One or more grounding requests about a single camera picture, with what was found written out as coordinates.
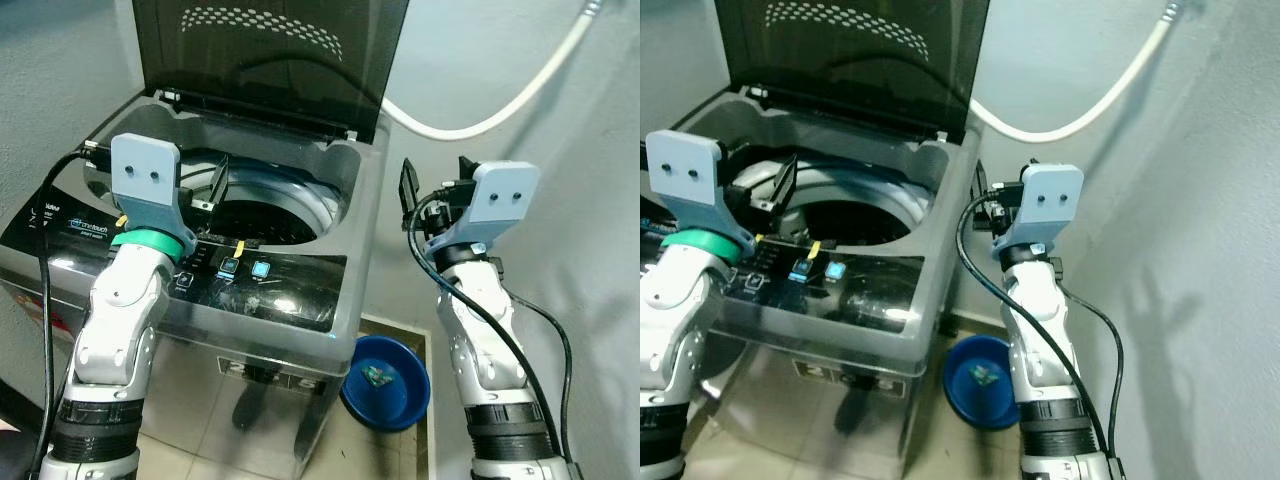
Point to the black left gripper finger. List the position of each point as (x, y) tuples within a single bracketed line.
[(787, 182), (220, 180)]

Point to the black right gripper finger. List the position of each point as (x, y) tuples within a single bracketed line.
[(468, 170), (410, 188), (1031, 169), (983, 188)]

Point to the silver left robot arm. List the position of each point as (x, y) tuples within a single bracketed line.
[(670, 320), (120, 320)]

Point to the small yellow tag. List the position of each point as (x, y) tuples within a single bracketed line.
[(240, 248), (815, 250)]

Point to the dark tinted washer lid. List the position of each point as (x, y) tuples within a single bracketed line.
[(850, 70), (270, 70)]

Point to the small shiny wrapper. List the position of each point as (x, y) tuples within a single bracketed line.
[(981, 374), (377, 376)]

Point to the blue plastic basin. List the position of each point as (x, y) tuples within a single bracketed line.
[(975, 405), (395, 400)]

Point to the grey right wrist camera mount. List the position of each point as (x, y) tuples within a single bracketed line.
[(505, 195), (1050, 200)]

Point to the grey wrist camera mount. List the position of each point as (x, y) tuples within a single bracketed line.
[(505, 195), (1050, 200), (145, 178), (685, 175)]

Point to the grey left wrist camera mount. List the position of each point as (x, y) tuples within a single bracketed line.
[(685, 175), (145, 178)]

